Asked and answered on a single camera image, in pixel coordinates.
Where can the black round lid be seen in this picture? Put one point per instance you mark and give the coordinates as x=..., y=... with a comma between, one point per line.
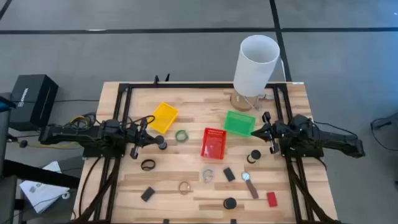
x=230, y=203

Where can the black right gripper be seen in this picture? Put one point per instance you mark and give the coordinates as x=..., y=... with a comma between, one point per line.
x=278, y=130

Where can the black band watch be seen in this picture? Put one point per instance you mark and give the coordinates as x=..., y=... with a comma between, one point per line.
x=153, y=165

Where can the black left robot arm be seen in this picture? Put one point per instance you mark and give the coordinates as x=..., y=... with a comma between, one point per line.
x=71, y=133

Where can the green plastic basket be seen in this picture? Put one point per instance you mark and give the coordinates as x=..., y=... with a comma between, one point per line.
x=239, y=124

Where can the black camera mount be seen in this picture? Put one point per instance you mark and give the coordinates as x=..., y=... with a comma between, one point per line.
x=166, y=221
x=233, y=221

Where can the black cardboard box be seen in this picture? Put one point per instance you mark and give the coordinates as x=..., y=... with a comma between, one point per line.
x=32, y=99

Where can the hourglass with blue sand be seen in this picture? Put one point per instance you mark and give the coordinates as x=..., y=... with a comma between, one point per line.
x=161, y=143

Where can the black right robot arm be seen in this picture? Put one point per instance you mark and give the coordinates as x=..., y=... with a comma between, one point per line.
x=335, y=140

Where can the red plastic basket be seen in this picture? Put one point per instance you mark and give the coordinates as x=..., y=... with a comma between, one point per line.
x=214, y=144

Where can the red rectangular case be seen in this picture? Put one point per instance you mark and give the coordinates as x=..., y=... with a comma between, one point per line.
x=272, y=199

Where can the black metal bar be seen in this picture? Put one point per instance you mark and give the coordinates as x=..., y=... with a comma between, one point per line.
x=37, y=174

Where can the white paper sheets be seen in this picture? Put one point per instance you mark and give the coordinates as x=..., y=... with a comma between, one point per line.
x=43, y=193

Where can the yellow plastic basket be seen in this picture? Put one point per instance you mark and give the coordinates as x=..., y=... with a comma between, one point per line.
x=164, y=117

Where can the black rectangular case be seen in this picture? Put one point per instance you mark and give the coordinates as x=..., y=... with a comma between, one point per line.
x=147, y=194
x=229, y=174

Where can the white floral band watch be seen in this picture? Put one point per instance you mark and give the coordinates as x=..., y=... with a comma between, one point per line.
x=203, y=175

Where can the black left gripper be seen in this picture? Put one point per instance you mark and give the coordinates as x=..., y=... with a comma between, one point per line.
x=133, y=137

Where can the black clamp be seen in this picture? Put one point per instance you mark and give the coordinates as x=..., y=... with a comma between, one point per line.
x=167, y=77
x=157, y=79

